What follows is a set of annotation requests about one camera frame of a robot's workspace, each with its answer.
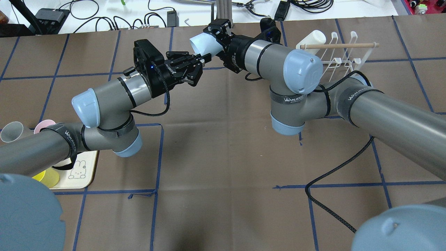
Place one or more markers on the cream rabbit print tray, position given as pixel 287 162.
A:
pixel 81 175

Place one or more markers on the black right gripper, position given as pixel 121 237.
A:
pixel 237 50

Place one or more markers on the pale green plastic cup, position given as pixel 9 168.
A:
pixel 316 37

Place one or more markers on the pink plastic cup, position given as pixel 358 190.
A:
pixel 43 124

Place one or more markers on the grey plastic cup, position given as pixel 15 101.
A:
pixel 12 131

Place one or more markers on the yellow plastic cup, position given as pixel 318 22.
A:
pixel 49 177

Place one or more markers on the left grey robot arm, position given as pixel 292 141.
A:
pixel 106 112

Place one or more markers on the white wire cup rack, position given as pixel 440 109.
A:
pixel 340 58

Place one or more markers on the black power adapter brick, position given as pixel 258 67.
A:
pixel 172 19

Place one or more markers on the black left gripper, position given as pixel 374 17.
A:
pixel 160 77

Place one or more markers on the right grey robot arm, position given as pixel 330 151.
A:
pixel 297 95

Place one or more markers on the light blue plastic cup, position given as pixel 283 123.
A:
pixel 204 43

